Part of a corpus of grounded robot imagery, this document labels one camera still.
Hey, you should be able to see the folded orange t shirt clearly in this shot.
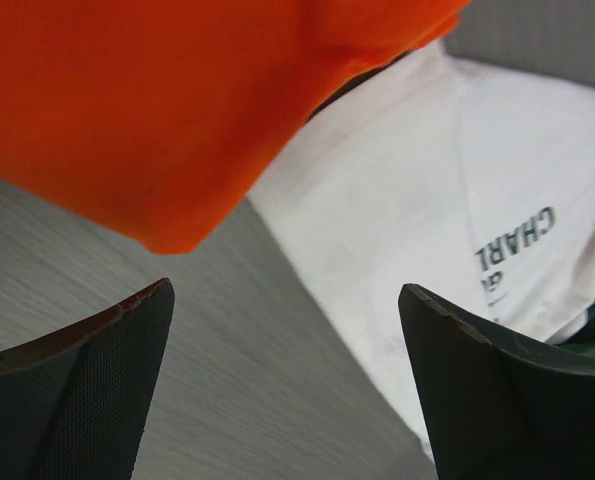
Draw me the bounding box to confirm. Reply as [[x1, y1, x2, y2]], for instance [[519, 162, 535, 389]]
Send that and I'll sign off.
[[0, 1, 464, 254]]

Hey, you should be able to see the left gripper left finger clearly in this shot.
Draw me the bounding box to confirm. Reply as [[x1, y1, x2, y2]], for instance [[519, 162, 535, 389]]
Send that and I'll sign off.
[[0, 278, 175, 480]]

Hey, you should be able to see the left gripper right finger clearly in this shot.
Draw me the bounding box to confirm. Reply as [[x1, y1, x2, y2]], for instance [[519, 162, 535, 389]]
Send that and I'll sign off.
[[398, 284, 595, 480]]

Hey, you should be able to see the white green raglan t shirt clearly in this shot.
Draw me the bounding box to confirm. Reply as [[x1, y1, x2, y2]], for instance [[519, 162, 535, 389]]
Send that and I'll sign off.
[[245, 38, 595, 456]]

